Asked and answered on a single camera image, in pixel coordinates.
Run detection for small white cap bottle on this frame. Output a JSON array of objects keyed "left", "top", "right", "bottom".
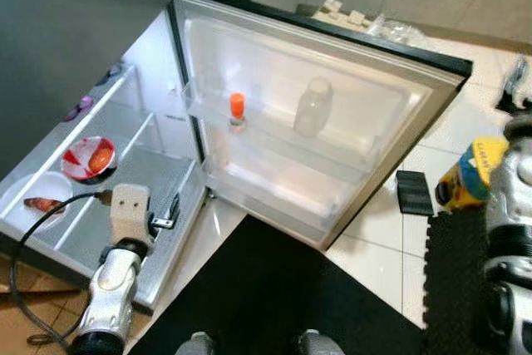
[{"left": 293, "top": 76, "right": 335, "bottom": 138}]

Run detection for silver main fridge door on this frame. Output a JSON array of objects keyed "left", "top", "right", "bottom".
[{"left": 169, "top": 0, "right": 473, "bottom": 252}]

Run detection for clear fridge door shelf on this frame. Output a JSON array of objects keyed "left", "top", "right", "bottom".
[{"left": 183, "top": 81, "right": 383, "bottom": 175}]

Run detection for round orange fruit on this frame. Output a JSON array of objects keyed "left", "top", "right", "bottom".
[{"left": 87, "top": 147, "right": 113, "bottom": 171}]

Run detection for red patterned bowl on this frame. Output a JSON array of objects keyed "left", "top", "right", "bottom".
[{"left": 62, "top": 136, "right": 117, "bottom": 185}]

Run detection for white shallow dish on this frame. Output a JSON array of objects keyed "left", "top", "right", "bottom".
[{"left": 0, "top": 172, "right": 74, "bottom": 227}]

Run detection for brown food piece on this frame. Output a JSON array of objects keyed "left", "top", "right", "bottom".
[{"left": 23, "top": 197, "right": 63, "bottom": 212}]

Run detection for orange cap bottle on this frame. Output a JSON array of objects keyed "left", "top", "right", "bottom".
[{"left": 229, "top": 92, "right": 248, "bottom": 133}]

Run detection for grey robot left foot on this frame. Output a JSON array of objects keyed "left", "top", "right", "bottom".
[{"left": 176, "top": 332, "right": 215, "bottom": 355}]

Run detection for grey robot foot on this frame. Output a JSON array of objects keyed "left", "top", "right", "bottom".
[
  {"left": 176, "top": 332, "right": 215, "bottom": 355},
  {"left": 299, "top": 330, "right": 343, "bottom": 355}
]

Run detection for large black floor mat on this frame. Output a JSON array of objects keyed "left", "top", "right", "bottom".
[{"left": 129, "top": 215, "right": 426, "bottom": 355}]

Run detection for purple bag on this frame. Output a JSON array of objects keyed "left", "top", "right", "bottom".
[{"left": 62, "top": 96, "right": 94, "bottom": 121}]

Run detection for dark blue bag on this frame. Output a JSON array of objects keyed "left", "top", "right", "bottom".
[{"left": 100, "top": 62, "right": 132, "bottom": 88}]

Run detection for grey robot right foot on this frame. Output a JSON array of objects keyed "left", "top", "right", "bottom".
[{"left": 299, "top": 330, "right": 343, "bottom": 355}]

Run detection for black interlocking foam mat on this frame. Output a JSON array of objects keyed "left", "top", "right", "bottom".
[{"left": 422, "top": 204, "right": 500, "bottom": 355}]

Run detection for small black mat tile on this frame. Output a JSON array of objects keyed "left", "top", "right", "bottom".
[{"left": 395, "top": 170, "right": 435, "bottom": 219}]

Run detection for cardboard box white foam blocks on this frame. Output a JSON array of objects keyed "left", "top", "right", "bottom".
[{"left": 312, "top": 0, "right": 372, "bottom": 30}]

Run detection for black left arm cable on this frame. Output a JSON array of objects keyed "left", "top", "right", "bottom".
[{"left": 8, "top": 191, "right": 117, "bottom": 348}]

